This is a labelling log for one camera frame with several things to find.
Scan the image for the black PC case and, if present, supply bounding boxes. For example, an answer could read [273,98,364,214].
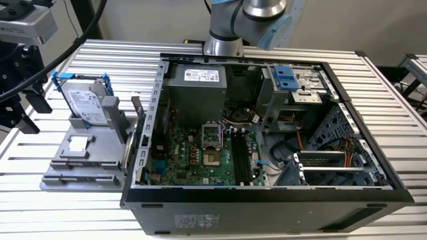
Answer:
[119,52,416,236]

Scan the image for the hard disk in blue carrier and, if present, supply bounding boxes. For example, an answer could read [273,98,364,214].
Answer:
[50,71,115,129]

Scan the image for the green motherboard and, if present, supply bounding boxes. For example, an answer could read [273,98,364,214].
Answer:
[149,122,269,187]

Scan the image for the grey parts rack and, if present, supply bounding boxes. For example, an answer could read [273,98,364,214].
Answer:
[39,96,142,192]

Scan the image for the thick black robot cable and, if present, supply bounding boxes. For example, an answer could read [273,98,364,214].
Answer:
[0,0,109,102]

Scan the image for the black upright post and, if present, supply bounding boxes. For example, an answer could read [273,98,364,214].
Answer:
[69,0,105,40]

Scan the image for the green graphics card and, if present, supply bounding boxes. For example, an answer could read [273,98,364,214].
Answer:
[122,94,149,176]

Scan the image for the black RAM slot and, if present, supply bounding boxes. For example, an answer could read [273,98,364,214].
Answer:
[239,129,251,186]
[231,129,243,186]
[235,129,247,186]

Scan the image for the orange red wire bundle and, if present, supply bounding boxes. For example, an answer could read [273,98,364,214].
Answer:
[338,136,357,168]

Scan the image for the grey power supply unit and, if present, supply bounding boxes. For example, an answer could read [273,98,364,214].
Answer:
[162,63,229,126]

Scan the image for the power wire bundle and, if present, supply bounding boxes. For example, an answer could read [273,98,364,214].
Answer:
[222,106,262,126]

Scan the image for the black looped cable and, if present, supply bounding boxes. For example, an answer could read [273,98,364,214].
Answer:
[269,139,300,166]

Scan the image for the metal slat side table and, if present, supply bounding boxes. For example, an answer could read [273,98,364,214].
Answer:
[398,52,427,111]

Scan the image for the silver CPU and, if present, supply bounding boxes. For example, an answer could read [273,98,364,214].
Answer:
[69,136,93,152]

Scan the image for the blue plastic drive latch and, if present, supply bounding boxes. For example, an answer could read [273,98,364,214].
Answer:
[271,64,298,92]

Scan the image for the blue port connector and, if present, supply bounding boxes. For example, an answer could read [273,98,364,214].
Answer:
[153,161,167,176]

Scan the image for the CPU socket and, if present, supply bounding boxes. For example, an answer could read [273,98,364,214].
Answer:
[202,147,223,169]

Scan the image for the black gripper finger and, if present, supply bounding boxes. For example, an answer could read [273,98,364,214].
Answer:
[0,101,42,134]
[21,79,54,114]

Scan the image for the grey metal disk bay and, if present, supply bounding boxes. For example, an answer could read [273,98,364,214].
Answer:
[278,149,385,187]

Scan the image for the metal socket cover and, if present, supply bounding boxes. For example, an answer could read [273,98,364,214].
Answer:
[202,121,225,149]

